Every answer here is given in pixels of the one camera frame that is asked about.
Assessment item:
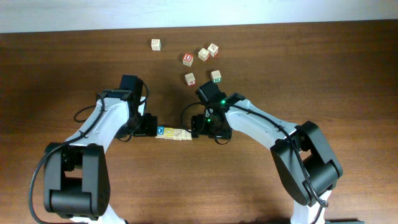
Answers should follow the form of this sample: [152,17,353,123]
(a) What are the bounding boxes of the blue D wooden block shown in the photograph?
[156,126,164,139]

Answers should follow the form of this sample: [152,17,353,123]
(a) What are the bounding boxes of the yellow O wooden block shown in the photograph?
[164,128,174,139]

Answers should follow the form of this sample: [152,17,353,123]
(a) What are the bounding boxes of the elephant picture wooden block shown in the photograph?
[172,129,183,141]

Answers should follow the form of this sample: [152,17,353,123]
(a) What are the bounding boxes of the letter I wooden block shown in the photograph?
[182,129,192,141]

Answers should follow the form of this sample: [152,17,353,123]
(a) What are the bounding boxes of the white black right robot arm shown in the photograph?
[191,81,343,223]

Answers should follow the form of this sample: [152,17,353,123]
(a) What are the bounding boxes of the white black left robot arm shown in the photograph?
[39,75,157,223]

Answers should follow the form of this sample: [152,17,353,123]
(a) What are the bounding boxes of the wooden block green front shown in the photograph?
[210,70,221,83]

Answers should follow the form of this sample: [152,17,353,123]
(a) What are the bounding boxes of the wooden block red front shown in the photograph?
[184,73,196,86]

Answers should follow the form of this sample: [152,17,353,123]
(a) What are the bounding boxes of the red U wooden block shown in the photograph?
[182,54,193,67]

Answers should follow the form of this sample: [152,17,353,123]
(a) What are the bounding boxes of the wooden block beside U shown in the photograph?
[198,48,210,62]

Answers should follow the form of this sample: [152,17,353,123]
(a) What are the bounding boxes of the wooden block red side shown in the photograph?
[207,43,219,57]

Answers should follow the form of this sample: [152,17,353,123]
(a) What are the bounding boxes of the plain wooden block far left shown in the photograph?
[151,39,161,51]

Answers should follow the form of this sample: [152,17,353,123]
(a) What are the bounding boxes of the black right camera cable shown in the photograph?
[180,101,233,146]

